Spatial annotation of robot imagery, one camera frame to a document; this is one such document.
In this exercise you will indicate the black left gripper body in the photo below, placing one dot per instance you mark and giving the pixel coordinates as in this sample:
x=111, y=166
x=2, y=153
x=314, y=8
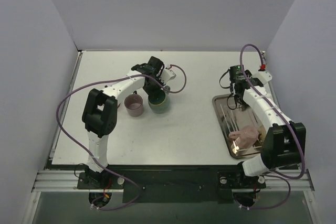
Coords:
x=153, y=87

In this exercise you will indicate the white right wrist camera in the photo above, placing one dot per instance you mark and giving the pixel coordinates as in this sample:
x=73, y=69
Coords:
x=263, y=76

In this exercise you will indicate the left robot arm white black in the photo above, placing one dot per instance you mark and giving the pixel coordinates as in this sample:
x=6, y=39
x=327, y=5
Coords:
x=100, y=112

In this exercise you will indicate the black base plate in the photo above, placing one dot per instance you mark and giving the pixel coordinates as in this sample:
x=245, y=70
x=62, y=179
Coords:
x=134, y=174

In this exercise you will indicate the metal tray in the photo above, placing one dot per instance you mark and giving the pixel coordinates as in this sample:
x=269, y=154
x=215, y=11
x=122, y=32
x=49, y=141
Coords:
x=231, y=121

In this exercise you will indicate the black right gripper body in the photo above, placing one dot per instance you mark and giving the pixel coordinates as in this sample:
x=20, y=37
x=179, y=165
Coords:
x=238, y=96

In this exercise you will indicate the pink mug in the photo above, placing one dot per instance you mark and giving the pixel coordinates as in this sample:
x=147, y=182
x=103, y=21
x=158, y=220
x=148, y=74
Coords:
x=245, y=138

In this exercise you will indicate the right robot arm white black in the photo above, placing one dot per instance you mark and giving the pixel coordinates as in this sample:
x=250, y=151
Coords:
x=284, y=141

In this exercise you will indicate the teal green mug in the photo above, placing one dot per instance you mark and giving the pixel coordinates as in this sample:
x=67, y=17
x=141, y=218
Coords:
x=159, y=102

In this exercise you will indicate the lilac mug black handle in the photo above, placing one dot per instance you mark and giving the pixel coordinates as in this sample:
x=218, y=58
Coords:
x=134, y=105

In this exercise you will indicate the aluminium frame rail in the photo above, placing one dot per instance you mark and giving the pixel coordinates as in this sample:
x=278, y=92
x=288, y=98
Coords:
x=66, y=181

